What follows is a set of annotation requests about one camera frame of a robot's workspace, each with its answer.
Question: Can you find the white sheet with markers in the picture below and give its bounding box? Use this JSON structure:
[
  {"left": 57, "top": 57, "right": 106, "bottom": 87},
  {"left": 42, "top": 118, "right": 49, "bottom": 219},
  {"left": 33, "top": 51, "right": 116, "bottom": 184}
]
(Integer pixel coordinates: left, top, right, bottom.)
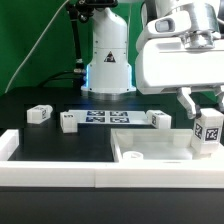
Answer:
[{"left": 70, "top": 110, "right": 148, "bottom": 125}]

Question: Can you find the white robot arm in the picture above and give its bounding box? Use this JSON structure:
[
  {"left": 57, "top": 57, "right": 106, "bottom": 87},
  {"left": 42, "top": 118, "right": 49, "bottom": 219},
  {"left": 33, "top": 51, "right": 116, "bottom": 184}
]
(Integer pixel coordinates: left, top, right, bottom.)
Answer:
[{"left": 83, "top": 0, "right": 224, "bottom": 119}]

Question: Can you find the white square tabletop part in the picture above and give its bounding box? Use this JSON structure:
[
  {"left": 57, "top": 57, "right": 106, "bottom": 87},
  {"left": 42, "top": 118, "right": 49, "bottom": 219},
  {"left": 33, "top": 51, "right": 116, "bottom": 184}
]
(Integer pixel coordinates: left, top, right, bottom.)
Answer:
[{"left": 110, "top": 129, "right": 224, "bottom": 163}]

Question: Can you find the white U-shaped fence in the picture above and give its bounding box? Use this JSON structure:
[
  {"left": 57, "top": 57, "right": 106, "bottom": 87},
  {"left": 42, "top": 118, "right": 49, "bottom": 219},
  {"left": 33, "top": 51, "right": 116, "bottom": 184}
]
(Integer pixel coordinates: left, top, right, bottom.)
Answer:
[{"left": 0, "top": 129, "right": 224, "bottom": 188}]

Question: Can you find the grey cable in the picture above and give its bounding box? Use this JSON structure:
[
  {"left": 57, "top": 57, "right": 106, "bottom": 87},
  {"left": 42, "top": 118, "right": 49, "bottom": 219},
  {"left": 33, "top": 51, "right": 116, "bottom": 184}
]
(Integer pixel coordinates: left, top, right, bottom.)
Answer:
[{"left": 4, "top": 0, "right": 72, "bottom": 94}]

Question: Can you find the black cable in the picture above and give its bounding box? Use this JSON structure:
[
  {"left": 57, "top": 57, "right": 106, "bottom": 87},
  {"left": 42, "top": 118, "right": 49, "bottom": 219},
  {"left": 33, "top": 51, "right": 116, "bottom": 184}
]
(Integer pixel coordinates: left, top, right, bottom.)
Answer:
[{"left": 39, "top": 70, "right": 84, "bottom": 88}]

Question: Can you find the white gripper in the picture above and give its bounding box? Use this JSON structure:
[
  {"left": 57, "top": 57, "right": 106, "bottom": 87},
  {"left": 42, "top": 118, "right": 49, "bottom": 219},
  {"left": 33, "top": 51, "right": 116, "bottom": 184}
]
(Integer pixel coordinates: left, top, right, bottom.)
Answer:
[{"left": 135, "top": 13, "right": 224, "bottom": 119}]

